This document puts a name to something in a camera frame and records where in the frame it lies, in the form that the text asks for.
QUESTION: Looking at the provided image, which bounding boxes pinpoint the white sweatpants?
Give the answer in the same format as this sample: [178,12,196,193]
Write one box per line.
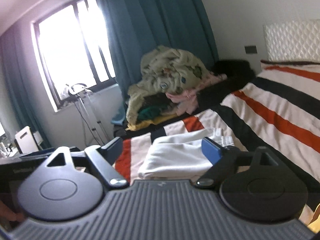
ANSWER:
[138,128,234,180]

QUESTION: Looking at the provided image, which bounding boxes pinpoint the person left hand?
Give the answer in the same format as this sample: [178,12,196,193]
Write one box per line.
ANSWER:
[0,201,24,222]

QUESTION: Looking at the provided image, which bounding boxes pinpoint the white black chair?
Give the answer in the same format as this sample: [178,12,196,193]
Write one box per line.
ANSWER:
[15,126,39,154]

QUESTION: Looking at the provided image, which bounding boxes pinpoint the garment steamer stand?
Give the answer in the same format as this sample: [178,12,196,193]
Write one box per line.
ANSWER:
[66,83,110,145]

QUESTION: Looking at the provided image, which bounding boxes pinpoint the striped bed blanket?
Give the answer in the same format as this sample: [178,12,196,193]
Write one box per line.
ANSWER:
[115,61,319,229]

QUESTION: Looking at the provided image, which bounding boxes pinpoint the cream patterned fleece blanket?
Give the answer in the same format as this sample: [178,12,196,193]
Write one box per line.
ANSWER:
[126,46,209,125]

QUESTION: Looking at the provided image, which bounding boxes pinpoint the dark framed window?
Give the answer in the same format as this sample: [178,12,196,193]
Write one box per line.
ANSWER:
[34,0,116,110]

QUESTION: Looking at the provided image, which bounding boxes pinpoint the teal curtain left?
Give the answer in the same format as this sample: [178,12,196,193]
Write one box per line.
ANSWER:
[1,25,52,148]

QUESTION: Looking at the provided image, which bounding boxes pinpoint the teal curtain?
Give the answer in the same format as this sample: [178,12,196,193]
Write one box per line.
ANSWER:
[1,25,52,148]
[96,0,219,99]

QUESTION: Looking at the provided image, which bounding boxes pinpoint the white quilted pillow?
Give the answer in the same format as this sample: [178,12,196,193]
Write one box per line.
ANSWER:
[263,19,320,62]

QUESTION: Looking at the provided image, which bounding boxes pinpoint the teal curtain right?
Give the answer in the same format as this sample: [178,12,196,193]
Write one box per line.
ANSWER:
[96,0,219,99]

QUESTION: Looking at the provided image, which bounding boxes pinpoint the black wall socket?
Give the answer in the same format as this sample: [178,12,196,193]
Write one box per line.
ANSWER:
[244,45,258,55]

